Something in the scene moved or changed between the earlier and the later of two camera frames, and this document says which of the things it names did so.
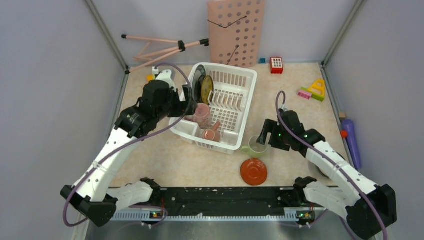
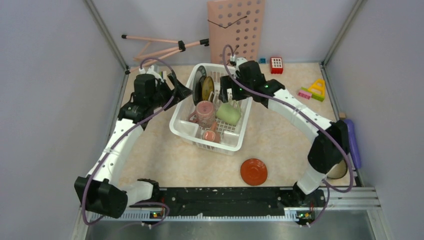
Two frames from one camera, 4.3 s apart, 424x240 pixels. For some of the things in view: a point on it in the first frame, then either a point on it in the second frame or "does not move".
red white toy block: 276,65 does not move
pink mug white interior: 212,134 does not move
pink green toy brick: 305,93 does not move
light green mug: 255,149 -> 229,113
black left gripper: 187,107 -> 180,90
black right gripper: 271,126 -> 227,82
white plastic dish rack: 223,95 does not move
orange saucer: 253,171 does not move
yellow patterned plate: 207,87 does not move
